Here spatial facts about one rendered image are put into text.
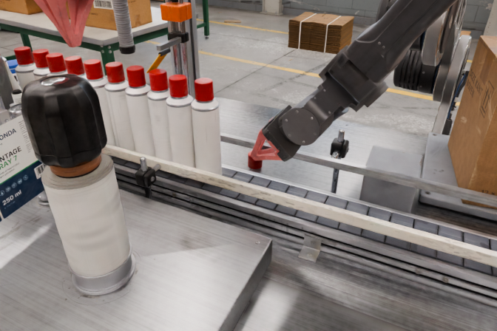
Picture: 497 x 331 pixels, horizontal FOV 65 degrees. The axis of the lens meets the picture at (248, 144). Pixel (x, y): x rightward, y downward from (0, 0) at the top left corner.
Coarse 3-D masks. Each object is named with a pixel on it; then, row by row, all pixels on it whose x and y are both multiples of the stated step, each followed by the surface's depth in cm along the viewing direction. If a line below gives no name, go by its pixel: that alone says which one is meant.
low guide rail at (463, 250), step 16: (160, 160) 78; (192, 176) 75; (208, 176) 73; (240, 192) 71; (256, 192) 70; (272, 192) 69; (304, 208) 67; (320, 208) 65; (336, 208) 65; (352, 224) 64; (368, 224) 62; (384, 224) 61; (416, 240) 60; (432, 240) 59; (448, 240) 58; (464, 256) 58; (480, 256) 57; (496, 256) 56
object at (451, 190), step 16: (240, 144) 76; (304, 160) 71; (320, 160) 70; (336, 160) 69; (368, 176) 67; (384, 176) 66; (400, 176) 65; (448, 192) 62; (464, 192) 61; (480, 192) 61
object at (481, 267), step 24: (216, 192) 74; (288, 192) 74; (312, 192) 74; (312, 216) 68; (384, 216) 68; (408, 216) 68; (384, 240) 63; (456, 240) 63; (480, 240) 63; (456, 264) 59; (480, 264) 59
